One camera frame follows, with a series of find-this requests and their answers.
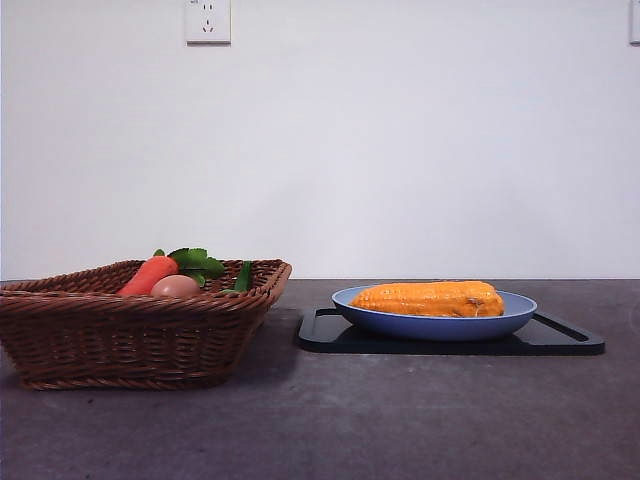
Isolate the yellow corn cob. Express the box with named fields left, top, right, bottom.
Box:
left=349, top=281, right=505, bottom=319

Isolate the blue round plate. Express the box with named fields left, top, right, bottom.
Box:
left=331, top=284, right=539, bottom=343

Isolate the brown wicker basket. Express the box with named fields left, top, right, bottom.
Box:
left=0, top=258, right=294, bottom=392

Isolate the green chili pepper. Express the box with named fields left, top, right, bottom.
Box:
left=222, top=260, right=254, bottom=294

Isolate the black rectangular tray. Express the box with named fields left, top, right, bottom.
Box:
left=298, top=307, right=606, bottom=357

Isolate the green leafy vegetable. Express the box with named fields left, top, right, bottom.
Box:
left=153, top=247, right=227, bottom=289

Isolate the brown egg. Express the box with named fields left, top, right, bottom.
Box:
left=150, top=274, right=201, bottom=299

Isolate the orange carrot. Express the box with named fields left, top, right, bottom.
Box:
left=117, top=254, right=180, bottom=297

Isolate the white wall socket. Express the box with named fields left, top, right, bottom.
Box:
left=186, top=0, right=232, bottom=47

